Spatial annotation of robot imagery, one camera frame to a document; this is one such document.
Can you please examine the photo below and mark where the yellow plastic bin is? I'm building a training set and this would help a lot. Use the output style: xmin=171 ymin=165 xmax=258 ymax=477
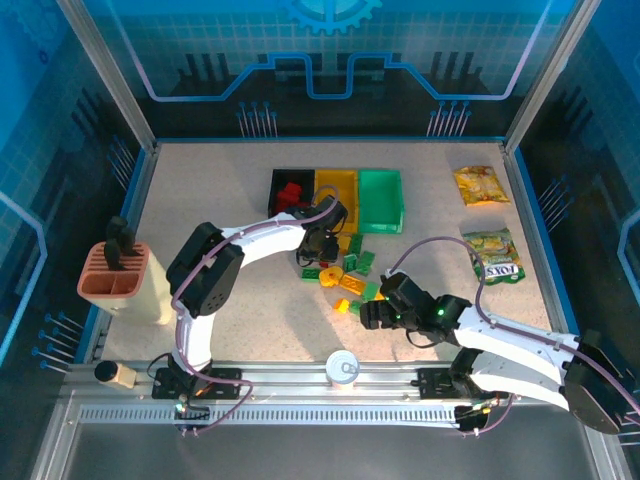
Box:
xmin=313 ymin=169 xmax=360 ymax=235

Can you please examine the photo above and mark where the green plastic bin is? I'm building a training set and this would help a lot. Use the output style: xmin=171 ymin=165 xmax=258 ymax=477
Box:
xmin=357 ymin=169 xmax=404 ymax=235

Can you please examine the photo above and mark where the tin can with pull tab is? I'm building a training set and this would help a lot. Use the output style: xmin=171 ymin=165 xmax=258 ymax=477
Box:
xmin=324 ymin=349 xmax=360 ymax=389

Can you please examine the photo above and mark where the black plastic bin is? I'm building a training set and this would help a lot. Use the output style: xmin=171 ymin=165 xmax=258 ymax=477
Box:
xmin=268 ymin=168 xmax=317 ymax=221

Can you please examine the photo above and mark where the green snack bag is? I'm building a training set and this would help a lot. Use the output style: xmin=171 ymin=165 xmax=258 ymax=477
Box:
xmin=462 ymin=228 xmax=526 ymax=286

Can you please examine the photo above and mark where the small wiring connector cluster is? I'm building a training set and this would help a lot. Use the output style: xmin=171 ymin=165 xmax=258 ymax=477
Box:
xmin=172 ymin=387 xmax=211 ymax=437
xmin=454 ymin=394 xmax=504 ymax=437

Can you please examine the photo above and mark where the yellow snack bag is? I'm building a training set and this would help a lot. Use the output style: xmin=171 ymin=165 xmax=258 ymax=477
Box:
xmin=452 ymin=165 xmax=510 ymax=207

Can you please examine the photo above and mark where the salmon and cream knife block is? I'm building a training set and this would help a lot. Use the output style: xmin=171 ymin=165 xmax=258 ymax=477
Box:
xmin=77 ymin=241 xmax=177 ymax=326

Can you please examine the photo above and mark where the cream bottle with black cap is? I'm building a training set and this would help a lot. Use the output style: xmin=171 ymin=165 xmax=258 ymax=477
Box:
xmin=94 ymin=360 xmax=137 ymax=390

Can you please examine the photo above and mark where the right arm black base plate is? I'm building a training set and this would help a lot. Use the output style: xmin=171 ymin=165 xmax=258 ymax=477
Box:
xmin=417 ymin=367 xmax=509 ymax=401

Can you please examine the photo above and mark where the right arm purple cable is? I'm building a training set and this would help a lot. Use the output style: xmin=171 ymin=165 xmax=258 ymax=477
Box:
xmin=384 ymin=235 xmax=640 ymax=436

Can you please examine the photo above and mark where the aluminium front rail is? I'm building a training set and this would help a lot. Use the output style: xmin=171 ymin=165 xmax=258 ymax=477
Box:
xmin=64 ymin=362 xmax=596 ymax=397

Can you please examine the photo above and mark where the slotted cable duct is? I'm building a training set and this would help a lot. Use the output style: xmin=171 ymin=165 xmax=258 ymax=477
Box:
xmin=79 ymin=407 xmax=459 ymax=426

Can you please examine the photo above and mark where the aluminium side rail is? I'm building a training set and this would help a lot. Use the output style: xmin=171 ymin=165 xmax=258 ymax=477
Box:
xmin=502 ymin=144 xmax=576 ymax=361
xmin=84 ymin=144 xmax=161 ymax=364

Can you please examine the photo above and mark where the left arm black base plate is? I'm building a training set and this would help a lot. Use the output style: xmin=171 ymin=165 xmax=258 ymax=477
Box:
xmin=152 ymin=367 xmax=244 ymax=401

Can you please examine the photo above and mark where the black knife handle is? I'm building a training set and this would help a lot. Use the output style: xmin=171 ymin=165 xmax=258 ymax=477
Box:
xmin=107 ymin=215 xmax=136 ymax=251
xmin=103 ymin=238 xmax=126 ymax=271

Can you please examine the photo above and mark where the aluminium frame post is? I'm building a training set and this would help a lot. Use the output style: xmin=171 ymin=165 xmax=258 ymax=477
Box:
xmin=503 ymin=0 xmax=587 ymax=151
xmin=54 ymin=0 xmax=157 ymax=151

